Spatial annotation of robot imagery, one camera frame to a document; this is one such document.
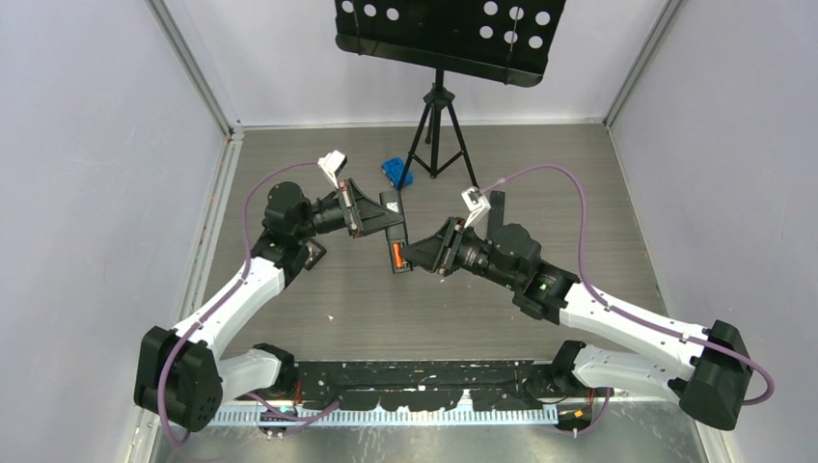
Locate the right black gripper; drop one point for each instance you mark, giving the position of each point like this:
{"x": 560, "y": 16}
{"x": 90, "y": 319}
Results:
{"x": 439, "y": 252}

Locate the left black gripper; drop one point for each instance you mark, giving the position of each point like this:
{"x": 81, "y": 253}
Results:
{"x": 365, "y": 215}

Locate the orange battery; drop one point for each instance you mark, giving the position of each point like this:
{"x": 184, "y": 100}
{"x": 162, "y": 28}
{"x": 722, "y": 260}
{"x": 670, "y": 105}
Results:
{"x": 399, "y": 263}

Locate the black remote with buttons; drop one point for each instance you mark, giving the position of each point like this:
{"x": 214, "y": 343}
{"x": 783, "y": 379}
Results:
{"x": 397, "y": 233}

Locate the plain black remote control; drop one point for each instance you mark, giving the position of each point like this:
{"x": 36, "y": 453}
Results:
{"x": 496, "y": 213}

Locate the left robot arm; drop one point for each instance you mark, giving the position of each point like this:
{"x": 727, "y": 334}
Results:
{"x": 182, "y": 375}

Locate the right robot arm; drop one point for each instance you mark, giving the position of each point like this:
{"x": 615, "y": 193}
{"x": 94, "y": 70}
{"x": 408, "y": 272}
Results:
{"x": 706, "y": 371}

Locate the blue toy car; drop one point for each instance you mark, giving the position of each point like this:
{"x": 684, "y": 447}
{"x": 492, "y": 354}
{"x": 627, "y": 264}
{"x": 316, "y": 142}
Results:
{"x": 393, "y": 170}

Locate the black music stand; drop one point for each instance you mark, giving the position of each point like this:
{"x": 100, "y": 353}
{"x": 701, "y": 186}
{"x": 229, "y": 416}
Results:
{"x": 501, "y": 41}

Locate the black square frame box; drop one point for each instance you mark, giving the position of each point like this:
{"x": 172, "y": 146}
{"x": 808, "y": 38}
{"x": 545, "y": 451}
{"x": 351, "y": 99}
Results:
{"x": 316, "y": 253}

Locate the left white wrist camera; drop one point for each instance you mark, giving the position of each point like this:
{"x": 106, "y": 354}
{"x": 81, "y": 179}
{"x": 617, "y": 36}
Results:
{"x": 331, "y": 165}

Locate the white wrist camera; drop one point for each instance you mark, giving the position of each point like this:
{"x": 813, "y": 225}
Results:
{"x": 331, "y": 165}
{"x": 477, "y": 204}

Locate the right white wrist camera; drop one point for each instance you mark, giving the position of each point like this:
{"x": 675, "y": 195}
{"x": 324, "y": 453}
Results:
{"x": 477, "y": 204}

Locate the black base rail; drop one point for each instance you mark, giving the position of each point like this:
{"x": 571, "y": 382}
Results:
{"x": 426, "y": 386}

